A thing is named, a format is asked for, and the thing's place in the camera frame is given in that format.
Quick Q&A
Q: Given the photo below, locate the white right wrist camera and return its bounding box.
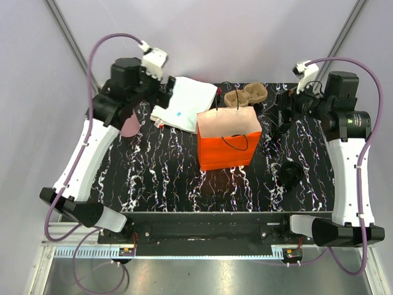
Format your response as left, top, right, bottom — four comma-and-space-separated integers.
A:
292, 60, 319, 94

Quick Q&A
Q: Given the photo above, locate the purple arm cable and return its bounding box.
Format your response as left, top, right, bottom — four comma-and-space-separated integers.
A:
44, 33, 148, 294
288, 57, 384, 275

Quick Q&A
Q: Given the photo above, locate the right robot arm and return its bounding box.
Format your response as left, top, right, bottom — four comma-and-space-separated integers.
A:
272, 71, 385, 247

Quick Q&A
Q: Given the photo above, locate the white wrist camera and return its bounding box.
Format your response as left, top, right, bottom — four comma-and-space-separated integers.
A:
292, 60, 319, 94
139, 41, 168, 81

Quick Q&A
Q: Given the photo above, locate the orange paper bag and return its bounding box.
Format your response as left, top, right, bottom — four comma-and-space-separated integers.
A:
196, 90, 262, 171

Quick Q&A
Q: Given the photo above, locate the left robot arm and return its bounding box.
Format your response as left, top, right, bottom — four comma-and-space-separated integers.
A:
39, 53, 176, 243

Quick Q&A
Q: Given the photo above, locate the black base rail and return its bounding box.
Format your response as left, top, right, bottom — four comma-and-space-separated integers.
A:
98, 212, 312, 259

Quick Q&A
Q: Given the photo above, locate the pink holder cup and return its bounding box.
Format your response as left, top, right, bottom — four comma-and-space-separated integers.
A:
120, 111, 140, 138

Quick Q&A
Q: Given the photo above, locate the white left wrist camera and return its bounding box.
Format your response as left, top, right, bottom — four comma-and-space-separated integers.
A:
139, 41, 168, 81

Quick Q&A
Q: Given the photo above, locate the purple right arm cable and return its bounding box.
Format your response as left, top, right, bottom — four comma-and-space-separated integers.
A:
288, 57, 384, 275

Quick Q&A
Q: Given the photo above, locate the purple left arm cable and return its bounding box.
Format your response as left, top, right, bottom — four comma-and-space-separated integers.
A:
44, 33, 148, 294

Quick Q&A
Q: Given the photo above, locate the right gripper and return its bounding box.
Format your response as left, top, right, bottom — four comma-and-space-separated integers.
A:
263, 76, 332, 127

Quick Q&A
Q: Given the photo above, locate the stack of white napkins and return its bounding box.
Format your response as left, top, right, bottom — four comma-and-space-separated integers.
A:
150, 76, 217, 133

